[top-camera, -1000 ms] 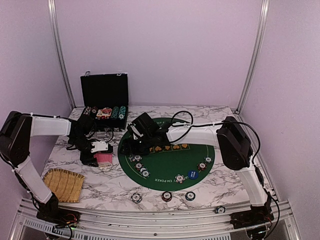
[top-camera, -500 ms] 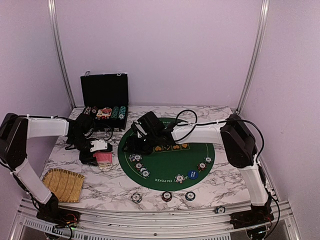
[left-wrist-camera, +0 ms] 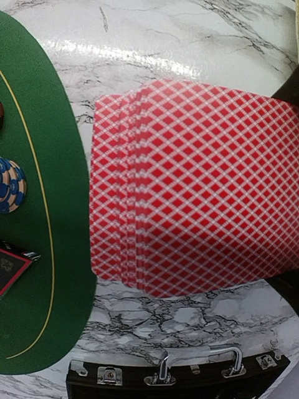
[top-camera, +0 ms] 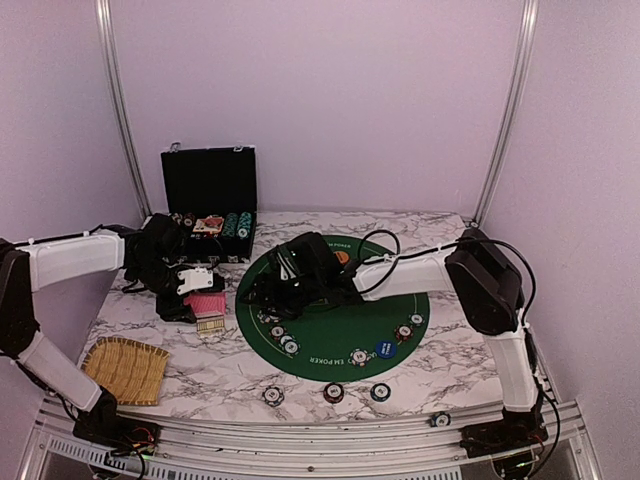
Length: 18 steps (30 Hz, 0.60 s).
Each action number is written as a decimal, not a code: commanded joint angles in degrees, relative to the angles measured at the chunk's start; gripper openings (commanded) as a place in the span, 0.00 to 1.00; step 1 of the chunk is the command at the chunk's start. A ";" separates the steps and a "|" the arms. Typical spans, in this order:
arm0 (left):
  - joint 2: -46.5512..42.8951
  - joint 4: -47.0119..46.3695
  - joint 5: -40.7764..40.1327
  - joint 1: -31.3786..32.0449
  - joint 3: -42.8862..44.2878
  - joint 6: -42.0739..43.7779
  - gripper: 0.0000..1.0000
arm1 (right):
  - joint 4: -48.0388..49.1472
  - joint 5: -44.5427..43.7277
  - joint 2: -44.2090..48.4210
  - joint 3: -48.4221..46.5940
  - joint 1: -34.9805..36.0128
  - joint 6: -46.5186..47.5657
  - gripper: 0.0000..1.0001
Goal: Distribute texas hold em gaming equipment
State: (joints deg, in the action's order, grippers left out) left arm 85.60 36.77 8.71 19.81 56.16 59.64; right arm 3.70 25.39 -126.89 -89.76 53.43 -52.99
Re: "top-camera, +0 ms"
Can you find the woven bamboo tray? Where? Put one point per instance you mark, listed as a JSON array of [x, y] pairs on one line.
[[130, 370]]

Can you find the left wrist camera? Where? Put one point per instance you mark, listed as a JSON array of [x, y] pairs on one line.
[[199, 279]]

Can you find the left aluminium frame post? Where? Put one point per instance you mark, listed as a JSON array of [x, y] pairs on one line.
[[110, 56]]

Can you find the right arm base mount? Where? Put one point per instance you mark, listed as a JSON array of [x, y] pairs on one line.
[[514, 430]]

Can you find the round green poker mat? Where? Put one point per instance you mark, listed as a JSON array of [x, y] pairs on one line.
[[328, 335]]

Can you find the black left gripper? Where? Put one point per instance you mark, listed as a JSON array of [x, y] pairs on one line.
[[174, 310]]

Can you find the red patterned card deck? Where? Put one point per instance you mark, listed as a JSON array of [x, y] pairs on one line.
[[206, 304]]

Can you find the striped blue yellow card box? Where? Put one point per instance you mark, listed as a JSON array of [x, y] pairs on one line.
[[210, 325]]

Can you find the blue green chip stack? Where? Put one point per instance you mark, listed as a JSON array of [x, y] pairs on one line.
[[380, 392]]

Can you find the black poker chip case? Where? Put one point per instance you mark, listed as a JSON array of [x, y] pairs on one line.
[[212, 194]]

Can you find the right aluminium frame post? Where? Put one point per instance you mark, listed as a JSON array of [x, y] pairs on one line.
[[515, 93]]

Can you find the red black chip stack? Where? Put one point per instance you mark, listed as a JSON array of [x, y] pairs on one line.
[[333, 393]]

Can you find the blue small blind button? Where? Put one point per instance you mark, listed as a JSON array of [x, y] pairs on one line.
[[386, 349]]

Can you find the aluminium front rail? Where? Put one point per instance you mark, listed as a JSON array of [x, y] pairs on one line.
[[401, 448]]

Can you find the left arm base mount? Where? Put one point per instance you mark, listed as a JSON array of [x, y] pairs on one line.
[[102, 424]]

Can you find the aluminium frame post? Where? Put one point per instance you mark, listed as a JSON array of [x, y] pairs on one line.
[[515, 93], [110, 56]]

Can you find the orange dealer button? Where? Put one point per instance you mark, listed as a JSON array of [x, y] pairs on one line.
[[342, 256]]

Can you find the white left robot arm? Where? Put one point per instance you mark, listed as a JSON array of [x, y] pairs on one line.
[[29, 266]]

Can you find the black white chip stack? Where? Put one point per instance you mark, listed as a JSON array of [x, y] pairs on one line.
[[273, 396]]

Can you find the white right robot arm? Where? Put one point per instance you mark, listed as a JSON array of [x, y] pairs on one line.
[[487, 284]]

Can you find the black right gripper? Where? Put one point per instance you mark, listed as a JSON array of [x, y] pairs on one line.
[[263, 282]]

